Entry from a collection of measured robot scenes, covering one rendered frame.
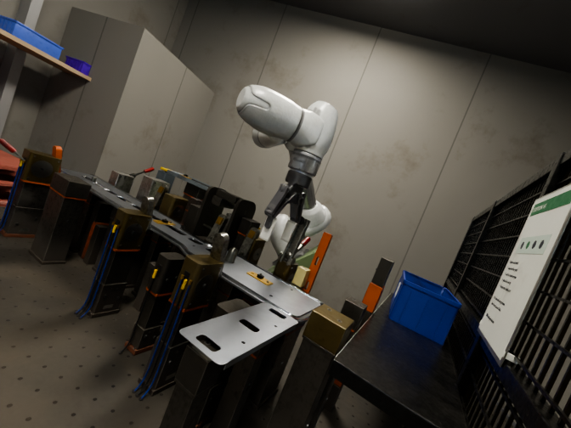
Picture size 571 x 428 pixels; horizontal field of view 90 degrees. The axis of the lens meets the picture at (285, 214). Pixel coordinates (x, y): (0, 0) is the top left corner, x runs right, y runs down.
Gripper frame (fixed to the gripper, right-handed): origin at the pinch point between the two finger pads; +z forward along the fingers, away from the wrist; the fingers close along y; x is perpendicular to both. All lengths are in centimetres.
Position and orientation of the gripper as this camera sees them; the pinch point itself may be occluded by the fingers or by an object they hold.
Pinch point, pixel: (276, 236)
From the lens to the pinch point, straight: 86.9
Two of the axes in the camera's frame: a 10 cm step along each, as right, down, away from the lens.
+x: 8.2, 3.5, -4.6
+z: -3.6, 9.3, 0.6
